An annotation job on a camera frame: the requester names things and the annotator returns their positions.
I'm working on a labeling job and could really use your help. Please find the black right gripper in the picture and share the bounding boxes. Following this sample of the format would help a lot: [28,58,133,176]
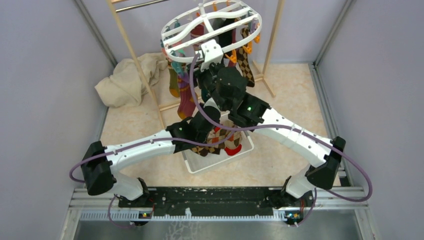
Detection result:
[185,59,229,113]

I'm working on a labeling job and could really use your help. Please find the brown beige argyle sock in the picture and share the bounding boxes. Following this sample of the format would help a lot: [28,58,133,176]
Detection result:
[207,127,242,150]

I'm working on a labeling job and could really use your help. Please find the dark teal sock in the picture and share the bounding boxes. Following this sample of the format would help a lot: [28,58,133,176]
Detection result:
[198,82,211,103]

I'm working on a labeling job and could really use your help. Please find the red sock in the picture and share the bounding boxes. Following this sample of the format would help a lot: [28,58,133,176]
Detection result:
[224,144,242,156]

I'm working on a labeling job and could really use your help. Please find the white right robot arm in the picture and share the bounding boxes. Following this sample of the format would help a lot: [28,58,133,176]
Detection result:
[188,63,346,206]

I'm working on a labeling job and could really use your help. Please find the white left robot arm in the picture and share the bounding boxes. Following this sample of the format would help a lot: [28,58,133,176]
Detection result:
[80,112,214,207]

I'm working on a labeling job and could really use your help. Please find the white oval clip hanger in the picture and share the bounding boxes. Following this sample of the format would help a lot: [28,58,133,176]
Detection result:
[161,0,263,64]

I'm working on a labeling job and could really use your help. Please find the thin brown argyle sock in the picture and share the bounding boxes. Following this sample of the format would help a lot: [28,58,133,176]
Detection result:
[236,45,255,88]

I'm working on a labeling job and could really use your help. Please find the white plastic basket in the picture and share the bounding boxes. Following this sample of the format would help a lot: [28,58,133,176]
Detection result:
[182,131,255,175]

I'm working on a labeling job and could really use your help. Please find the olive green orange sock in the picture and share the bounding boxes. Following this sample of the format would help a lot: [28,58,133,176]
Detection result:
[168,63,180,98]

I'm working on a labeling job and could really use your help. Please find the black sock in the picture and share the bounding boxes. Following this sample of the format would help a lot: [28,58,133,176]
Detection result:
[213,18,236,48]

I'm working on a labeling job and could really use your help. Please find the beige crumpled cloth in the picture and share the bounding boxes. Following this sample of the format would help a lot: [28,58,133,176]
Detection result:
[94,52,168,108]

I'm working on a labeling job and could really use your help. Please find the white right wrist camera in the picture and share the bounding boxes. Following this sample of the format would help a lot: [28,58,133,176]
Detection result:
[200,39,224,72]

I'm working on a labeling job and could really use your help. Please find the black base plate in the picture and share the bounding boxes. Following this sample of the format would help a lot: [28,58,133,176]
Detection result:
[118,186,313,217]

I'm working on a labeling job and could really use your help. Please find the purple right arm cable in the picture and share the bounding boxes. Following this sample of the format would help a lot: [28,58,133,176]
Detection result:
[189,54,374,228]

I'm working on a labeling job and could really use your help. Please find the aluminium front rail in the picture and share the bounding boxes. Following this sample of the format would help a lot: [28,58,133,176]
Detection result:
[69,187,368,223]

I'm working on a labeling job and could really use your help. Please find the wooden drying rack frame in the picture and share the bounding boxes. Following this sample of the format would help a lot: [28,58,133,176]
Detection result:
[106,0,286,127]

